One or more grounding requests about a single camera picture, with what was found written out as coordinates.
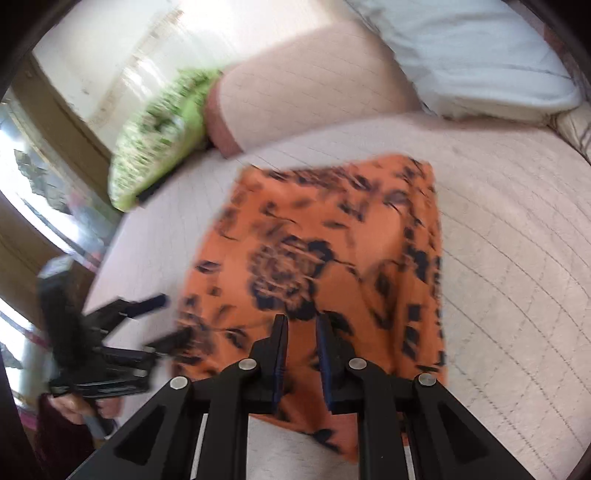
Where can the person's left hand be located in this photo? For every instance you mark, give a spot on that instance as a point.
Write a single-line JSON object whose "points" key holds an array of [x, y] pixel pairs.
{"points": [[69, 407]]}

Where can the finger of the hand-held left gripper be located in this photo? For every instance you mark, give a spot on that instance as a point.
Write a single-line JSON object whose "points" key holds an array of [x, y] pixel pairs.
{"points": [[138, 305], [173, 341]]}

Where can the pink bolster pillow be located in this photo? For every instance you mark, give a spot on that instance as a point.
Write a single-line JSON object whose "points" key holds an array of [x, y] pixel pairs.
{"points": [[295, 78]]}

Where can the person's left forearm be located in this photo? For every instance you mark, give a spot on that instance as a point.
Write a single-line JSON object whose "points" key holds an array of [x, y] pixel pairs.
{"points": [[55, 443]]}

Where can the beige pillow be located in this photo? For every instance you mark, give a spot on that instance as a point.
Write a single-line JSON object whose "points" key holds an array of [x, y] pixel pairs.
{"points": [[575, 131]]}

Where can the orange floral garment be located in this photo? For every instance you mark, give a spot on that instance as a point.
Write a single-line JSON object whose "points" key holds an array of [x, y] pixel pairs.
{"points": [[323, 240]]}

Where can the white pillow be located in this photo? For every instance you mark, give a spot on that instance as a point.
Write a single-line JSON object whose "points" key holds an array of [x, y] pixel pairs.
{"points": [[466, 50]]}

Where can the pale quilted bedspread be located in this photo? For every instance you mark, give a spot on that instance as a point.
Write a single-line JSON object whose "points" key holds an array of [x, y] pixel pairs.
{"points": [[508, 286]]}

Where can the green patterned pillow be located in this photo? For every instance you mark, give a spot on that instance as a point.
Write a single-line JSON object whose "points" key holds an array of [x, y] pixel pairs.
{"points": [[157, 138]]}

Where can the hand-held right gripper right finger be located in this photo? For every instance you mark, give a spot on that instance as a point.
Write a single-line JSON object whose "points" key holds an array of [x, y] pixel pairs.
{"points": [[326, 364]]}

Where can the wooden framed window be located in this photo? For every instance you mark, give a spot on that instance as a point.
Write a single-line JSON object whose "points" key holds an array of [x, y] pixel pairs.
{"points": [[37, 194]]}

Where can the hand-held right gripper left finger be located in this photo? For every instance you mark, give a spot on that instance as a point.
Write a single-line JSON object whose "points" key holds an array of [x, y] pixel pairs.
{"points": [[279, 369]]}

